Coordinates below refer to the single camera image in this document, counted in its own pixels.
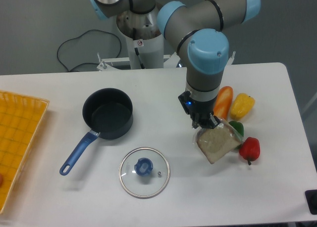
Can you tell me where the toast slice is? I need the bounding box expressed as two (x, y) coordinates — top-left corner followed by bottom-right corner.
(193, 119), (244, 164)

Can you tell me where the glass lid with blue knob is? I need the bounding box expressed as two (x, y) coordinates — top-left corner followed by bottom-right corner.
(118, 147), (171, 199)

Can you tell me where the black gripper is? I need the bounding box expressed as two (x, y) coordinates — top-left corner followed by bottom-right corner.
(178, 91), (221, 129)

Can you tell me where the red bell pepper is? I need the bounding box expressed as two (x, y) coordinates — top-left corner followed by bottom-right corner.
(239, 137), (261, 165)

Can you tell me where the dark pot with blue handle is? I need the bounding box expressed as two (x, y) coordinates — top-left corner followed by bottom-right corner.
(59, 88), (133, 176)

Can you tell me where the orange toy baguette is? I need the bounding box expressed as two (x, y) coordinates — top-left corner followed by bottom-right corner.
(213, 86), (233, 120)

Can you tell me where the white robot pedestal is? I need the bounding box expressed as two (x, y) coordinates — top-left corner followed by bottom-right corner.
(96, 10), (236, 71)

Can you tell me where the black device at table edge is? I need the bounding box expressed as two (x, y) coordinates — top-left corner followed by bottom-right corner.
(305, 189), (317, 215)

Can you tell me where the black cable on floor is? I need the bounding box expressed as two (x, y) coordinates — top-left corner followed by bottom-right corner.
(56, 29), (122, 72)

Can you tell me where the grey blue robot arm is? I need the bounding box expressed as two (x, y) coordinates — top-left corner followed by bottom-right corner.
(89, 0), (261, 129)

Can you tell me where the yellow plastic basket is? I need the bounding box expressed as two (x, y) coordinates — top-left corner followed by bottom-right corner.
(0, 91), (50, 213)

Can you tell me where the yellow bell pepper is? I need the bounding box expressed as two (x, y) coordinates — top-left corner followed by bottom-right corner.
(229, 93), (255, 121)

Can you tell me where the green bell pepper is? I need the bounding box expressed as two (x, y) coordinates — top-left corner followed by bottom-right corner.
(229, 120), (244, 136)

